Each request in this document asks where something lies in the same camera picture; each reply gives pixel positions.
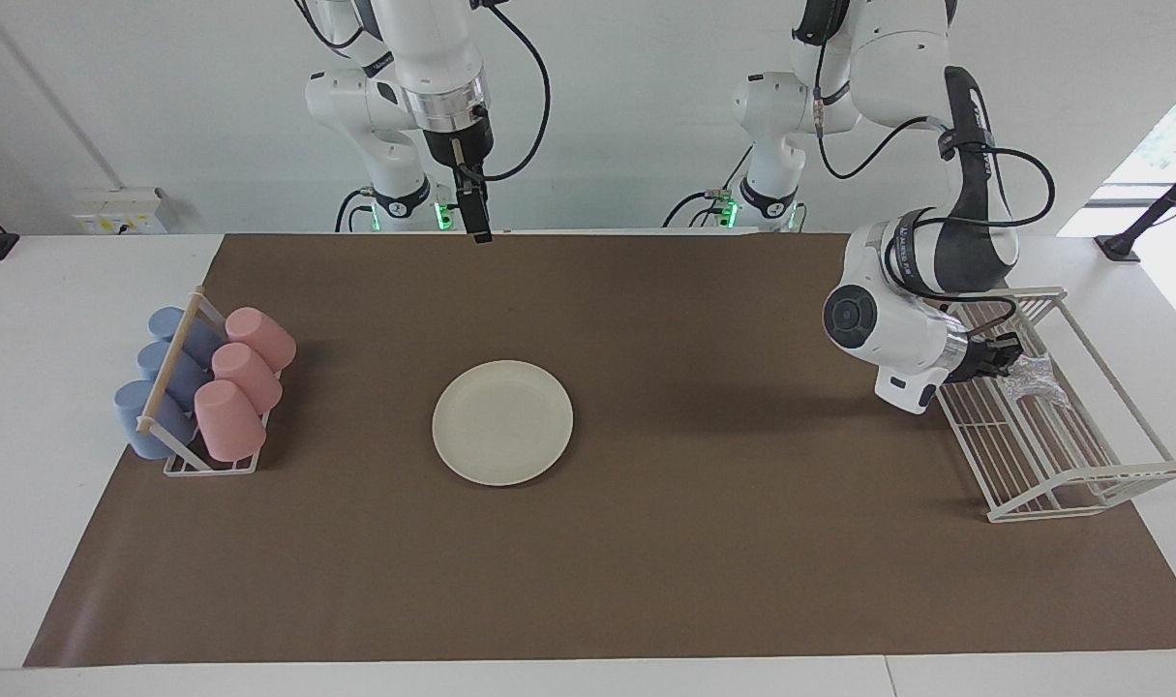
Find wire cup rack wooden rod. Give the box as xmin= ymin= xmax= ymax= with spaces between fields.
xmin=136 ymin=287 xmax=284 ymax=477

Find black right base cable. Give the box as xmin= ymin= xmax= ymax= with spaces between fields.
xmin=334 ymin=187 xmax=376 ymax=233

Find cream round plate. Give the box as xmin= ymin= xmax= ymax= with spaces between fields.
xmin=432 ymin=360 xmax=575 ymax=487

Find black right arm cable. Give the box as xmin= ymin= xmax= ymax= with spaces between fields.
xmin=471 ymin=0 xmax=552 ymax=183

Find brown table mat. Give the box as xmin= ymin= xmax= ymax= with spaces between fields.
xmin=23 ymin=232 xmax=1176 ymax=669

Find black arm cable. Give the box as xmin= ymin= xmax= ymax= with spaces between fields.
xmin=471 ymin=0 xmax=552 ymax=183
xmin=812 ymin=82 xmax=1056 ymax=340

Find white wall socket box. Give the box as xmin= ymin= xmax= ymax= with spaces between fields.
xmin=73 ymin=189 xmax=167 ymax=235

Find pink plastic cup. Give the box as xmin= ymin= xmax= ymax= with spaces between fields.
xmin=225 ymin=307 xmax=297 ymax=374
xmin=211 ymin=342 xmax=284 ymax=415
xmin=194 ymin=379 xmax=267 ymax=463

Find blue plastic cup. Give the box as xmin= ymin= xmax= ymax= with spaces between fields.
xmin=137 ymin=341 xmax=211 ymax=408
xmin=148 ymin=307 xmax=226 ymax=367
xmin=113 ymin=379 xmax=198 ymax=460

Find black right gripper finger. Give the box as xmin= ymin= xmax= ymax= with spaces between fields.
xmin=462 ymin=192 xmax=494 ymax=245

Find black left base cable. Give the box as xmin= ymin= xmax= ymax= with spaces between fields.
xmin=662 ymin=145 xmax=755 ymax=229

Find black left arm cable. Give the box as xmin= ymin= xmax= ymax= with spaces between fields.
xmin=812 ymin=82 xmax=1056 ymax=340

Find white wire dish rack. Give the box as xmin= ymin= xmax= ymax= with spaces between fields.
xmin=931 ymin=287 xmax=1176 ymax=524

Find black base cable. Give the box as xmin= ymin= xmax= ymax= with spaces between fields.
xmin=334 ymin=187 xmax=376 ymax=233
xmin=662 ymin=145 xmax=755 ymax=229

